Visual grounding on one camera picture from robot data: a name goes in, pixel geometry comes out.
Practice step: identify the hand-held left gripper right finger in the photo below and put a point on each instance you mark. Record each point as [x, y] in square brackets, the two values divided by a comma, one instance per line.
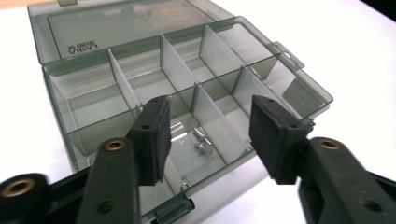
[277, 140]

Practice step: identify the transparent grey compartment box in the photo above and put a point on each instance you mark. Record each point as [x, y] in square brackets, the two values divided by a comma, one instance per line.
[93, 93]

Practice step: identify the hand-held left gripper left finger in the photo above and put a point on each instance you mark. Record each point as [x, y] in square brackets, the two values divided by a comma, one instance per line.
[149, 146]

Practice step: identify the small metal screw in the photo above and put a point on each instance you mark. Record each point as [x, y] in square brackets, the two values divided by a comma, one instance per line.
[204, 146]
[199, 132]
[186, 183]

